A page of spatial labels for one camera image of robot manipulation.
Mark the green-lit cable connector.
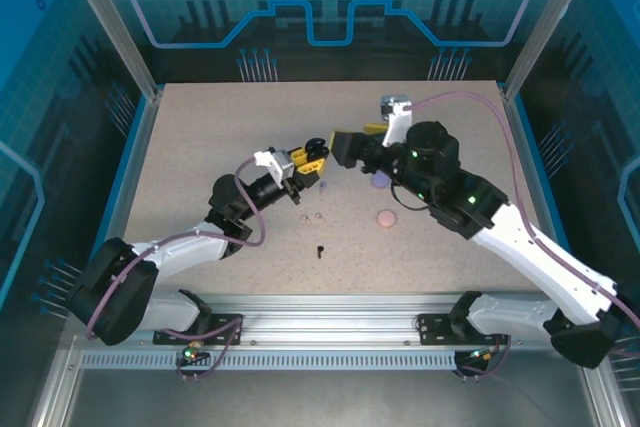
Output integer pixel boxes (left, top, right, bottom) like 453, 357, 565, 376
180, 341, 211, 368
457, 344, 501, 366

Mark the aluminium corner post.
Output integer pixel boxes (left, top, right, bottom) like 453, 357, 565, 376
55, 0, 164, 103
502, 0, 604, 104

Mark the blue table side strip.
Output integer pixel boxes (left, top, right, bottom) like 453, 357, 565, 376
102, 94, 151, 248
517, 96, 569, 251

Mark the black earbud charging case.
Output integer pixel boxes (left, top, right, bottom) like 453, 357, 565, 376
303, 136, 331, 161

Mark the slotted grey cable duct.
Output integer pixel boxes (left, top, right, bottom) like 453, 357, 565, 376
78, 351, 464, 372

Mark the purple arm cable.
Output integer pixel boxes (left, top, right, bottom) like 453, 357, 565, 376
410, 90, 640, 384
84, 156, 266, 384

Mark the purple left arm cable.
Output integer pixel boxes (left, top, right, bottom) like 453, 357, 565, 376
84, 156, 266, 384

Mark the grey metal lower shelf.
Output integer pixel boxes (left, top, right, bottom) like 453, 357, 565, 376
64, 369, 591, 427

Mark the aluminium mounting rail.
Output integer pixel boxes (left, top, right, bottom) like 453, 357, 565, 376
63, 293, 599, 348

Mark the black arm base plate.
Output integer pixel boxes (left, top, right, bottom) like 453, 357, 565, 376
417, 312, 516, 347
152, 313, 245, 347

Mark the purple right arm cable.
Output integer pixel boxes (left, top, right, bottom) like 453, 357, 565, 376
410, 90, 640, 384

